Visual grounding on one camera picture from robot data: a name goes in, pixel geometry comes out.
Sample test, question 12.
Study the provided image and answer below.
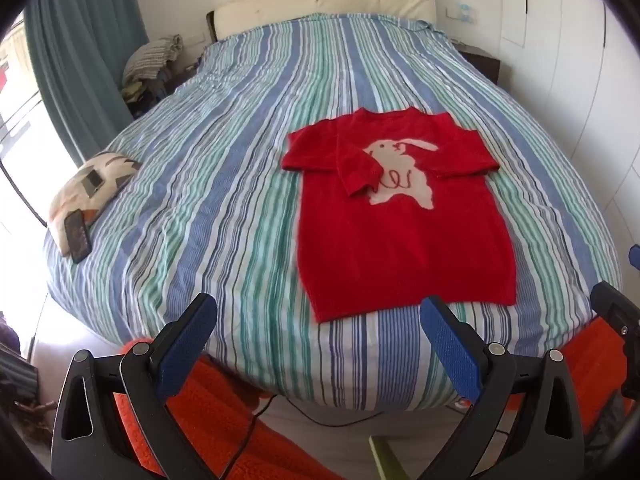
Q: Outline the yellow green cloth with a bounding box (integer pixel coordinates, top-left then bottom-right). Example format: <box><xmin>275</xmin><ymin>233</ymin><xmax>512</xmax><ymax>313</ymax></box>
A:
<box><xmin>121</xmin><ymin>81</ymin><xmax>148</xmax><ymax>105</ymax></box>

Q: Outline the patterned pillow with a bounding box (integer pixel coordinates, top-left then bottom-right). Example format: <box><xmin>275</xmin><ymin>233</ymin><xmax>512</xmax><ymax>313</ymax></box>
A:
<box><xmin>48</xmin><ymin>150</ymin><xmax>143</xmax><ymax>257</ymax></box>

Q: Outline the dark wooden nightstand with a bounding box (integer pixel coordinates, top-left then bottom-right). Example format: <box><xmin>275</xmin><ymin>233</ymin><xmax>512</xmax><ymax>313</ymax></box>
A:
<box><xmin>456</xmin><ymin>42</ymin><xmax>502</xmax><ymax>86</ymax></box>

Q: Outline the dark cloth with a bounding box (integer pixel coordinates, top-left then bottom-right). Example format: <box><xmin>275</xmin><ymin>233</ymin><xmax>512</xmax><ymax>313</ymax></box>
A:
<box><xmin>0</xmin><ymin>312</ymin><xmax>41</xmax><ymax>403</ymax></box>

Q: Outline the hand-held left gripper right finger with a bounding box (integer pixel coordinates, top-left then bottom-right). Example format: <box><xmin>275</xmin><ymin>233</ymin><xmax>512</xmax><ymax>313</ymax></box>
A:
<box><xmin>419</xmin><ymin>295</ymin><xmax>587</xmax><ymax>480</ymax></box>

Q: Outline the black smartphone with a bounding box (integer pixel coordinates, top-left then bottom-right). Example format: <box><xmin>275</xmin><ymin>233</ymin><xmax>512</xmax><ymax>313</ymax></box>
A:
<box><xmin>63</xmin><ymin>209</ymin><xmax>94</xmax><ymax>265</ymax></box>

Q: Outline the striped bedspread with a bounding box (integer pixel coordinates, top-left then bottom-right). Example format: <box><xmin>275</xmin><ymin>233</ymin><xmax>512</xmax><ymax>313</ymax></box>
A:
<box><xmin>42</xmin><ymin>10</ymin><xmax>626</xmax><ymax>412</ymax></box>

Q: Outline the green flat object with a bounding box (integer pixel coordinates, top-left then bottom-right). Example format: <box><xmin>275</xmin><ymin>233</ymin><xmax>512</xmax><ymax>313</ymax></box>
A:
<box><xmin>368</xmin><ymin>435</ymin><xmax>407</xmax><ymax>480</ymax></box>

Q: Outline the white wardrobe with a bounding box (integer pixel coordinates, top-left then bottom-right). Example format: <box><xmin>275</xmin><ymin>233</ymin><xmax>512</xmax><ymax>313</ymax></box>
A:
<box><xmin>500</xmin><ymin>0</ymin><xmax>640</xmax><ymax>223</ymax></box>

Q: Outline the black cable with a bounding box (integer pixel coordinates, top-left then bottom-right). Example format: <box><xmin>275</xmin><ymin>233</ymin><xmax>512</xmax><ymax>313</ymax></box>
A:
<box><xmin>219</xmin><ymin>392</ymin><xmax>501</xmax><ymax>480</ymax></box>

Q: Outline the orange fluffy rug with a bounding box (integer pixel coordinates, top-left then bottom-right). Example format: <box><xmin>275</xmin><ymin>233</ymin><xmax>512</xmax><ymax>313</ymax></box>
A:
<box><xmin>112</xmin><ymin>317</ymin><xmax>632</xmax><ymax>480</ymax></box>

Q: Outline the wall socket panel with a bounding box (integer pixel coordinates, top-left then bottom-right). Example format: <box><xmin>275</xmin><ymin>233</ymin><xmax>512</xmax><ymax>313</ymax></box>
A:
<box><xmin>446</xmin><ymin>2</ymin><xmax>480</xmax><ymax>24</ymax></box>

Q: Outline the teal curtain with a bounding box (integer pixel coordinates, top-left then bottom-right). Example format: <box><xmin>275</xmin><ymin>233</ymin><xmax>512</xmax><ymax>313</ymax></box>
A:
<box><xmin>24</xmin><ymin>0</ymin><xmax>152</xmax><ymax>167</ymax></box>

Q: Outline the cream padded headboard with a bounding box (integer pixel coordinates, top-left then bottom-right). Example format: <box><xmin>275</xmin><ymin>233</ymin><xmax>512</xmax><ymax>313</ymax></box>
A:
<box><xmin>206</xmin><ymin>0</ymin><xmax>437</xmax><ymax>43</ymax></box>

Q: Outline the striped cloth pile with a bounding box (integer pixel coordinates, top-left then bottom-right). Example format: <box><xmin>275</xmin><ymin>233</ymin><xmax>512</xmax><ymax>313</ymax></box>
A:
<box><xmin>121</xmin><ymin>34</ymin><xmax>184</xmax><ymax>86</ymax></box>

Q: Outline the red sweater with white rabbit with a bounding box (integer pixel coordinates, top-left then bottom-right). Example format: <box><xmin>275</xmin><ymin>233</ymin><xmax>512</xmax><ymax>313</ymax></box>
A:
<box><xmin>280</xmin><ymin>106</ymin><xmax>518</xmax><ymax>324</ymax></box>

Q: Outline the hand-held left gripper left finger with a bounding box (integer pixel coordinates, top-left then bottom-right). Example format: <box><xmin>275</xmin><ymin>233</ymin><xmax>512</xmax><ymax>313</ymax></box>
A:
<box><xmin>50</xmin><ymin>292</ymin><xmax>221</xmax><ymax>480</ymax></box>

